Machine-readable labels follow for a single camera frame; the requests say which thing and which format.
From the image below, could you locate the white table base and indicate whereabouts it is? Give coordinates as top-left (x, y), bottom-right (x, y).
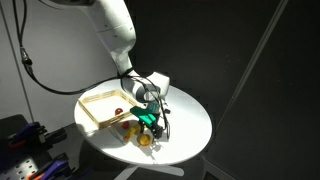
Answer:
top-left (113, 164), bottom-right (185, 180)

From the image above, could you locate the purple orange spring clamp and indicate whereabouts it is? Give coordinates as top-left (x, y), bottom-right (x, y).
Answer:
top-left (26, 154), bottom-right (96, 180)

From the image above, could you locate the yellow lemon toy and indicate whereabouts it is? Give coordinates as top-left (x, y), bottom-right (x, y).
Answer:
top-left (138, 133), bottom-right (154, 147)

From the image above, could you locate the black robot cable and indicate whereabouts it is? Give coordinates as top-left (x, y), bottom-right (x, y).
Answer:
top-left (12, 0), bottom-right (173, 140)

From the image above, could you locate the black equipment with red knobs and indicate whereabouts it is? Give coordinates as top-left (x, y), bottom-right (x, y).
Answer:
top-left (8, 121), bottom-right (68, 149)

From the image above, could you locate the round white table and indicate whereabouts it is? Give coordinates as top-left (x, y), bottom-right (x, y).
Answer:
top-left (73, 77), bottom-right (213, 167)

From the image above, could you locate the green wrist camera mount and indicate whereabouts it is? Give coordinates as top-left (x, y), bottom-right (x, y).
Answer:
top-left (129, 103), bottom-right (161, 127)

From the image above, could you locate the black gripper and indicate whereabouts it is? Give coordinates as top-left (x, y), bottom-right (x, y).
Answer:
top-left (137, 118), bottom-right (165, 140)

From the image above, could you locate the perforated metal plate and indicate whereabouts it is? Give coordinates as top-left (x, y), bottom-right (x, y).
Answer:
top-left (0, 156), bottom-right (38, 180)

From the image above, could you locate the yellow banana toy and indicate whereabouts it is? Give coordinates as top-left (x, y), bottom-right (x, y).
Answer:
top-left (123, 123), bottom-right (143, 142)

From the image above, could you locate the wooden slatted tray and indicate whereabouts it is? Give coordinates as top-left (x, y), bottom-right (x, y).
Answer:
top-left (77, 88), bottom-right (142, 130)

